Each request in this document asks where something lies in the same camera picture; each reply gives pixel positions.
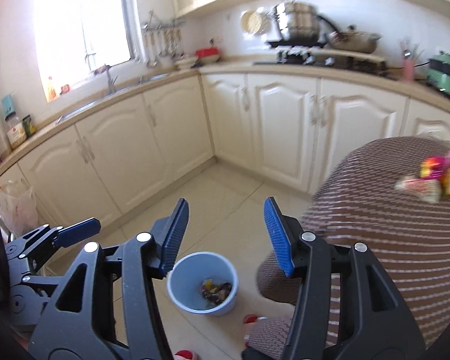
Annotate black snack wrapper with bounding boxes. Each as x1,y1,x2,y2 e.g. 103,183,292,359
201,279,232,307

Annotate magenta snack bag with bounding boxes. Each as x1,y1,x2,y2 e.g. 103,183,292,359
419,151,450,180

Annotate blue trash bin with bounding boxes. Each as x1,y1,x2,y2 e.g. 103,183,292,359
166,251,240,317

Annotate cream kitchen cabinets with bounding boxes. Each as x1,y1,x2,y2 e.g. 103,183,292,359
0,63,450,226

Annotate clear plastic bag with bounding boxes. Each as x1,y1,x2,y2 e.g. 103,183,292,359
0,180,39,238

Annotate brown polka dot tablecloth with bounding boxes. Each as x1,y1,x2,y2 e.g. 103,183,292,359
241,136,450,359

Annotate pink red slipper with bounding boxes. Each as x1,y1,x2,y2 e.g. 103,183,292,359
242,314,259,347

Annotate red checkered ketchup packet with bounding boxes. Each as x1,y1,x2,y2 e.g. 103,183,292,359
394,176,441,204

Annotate sink faucet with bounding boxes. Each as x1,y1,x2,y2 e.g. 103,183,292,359
93,64,118,94

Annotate window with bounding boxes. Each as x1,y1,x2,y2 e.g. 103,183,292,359
39,0,136,102

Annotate hanging utensil rack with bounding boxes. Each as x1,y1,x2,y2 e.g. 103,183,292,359
140,9,186,68

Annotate red bowl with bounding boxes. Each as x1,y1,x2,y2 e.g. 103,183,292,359
195,46,220,65

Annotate pink utensil cup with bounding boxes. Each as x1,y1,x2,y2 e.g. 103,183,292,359
401,58,416,82

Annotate green electric grill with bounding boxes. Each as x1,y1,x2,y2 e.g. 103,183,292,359
427,50,450,97

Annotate steel frying pan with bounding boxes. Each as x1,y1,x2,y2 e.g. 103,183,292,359
317,14,382,54

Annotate round woven trivet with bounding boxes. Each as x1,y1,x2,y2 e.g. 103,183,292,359
241,10,272,36

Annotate stainless steel stock pot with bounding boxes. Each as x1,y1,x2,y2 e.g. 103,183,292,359
272,0,320,46

